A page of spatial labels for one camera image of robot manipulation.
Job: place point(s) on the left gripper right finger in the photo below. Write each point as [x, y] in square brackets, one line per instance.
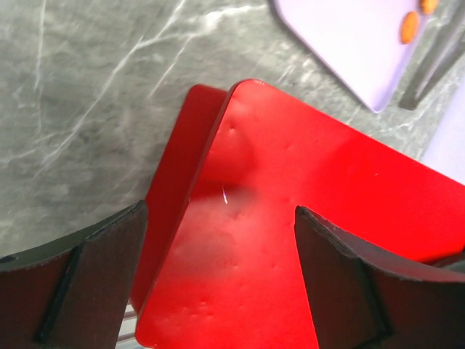
[363, 296]

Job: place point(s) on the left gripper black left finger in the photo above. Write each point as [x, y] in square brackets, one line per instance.
[72, 292]

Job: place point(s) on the red box lid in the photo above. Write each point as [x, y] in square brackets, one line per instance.
[232, 276]

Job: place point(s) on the metal tongs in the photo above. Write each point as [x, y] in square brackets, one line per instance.
[446, 50]

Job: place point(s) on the red box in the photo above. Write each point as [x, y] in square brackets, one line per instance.
[173, 183]

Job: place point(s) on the brown chip cookie right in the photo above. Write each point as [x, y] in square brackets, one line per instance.
[409, 27]

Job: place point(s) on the small orange flower cookie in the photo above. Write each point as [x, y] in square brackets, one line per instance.
[428, 6]

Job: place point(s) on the aluminium rail frame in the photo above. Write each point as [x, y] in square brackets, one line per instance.
[128, 326]

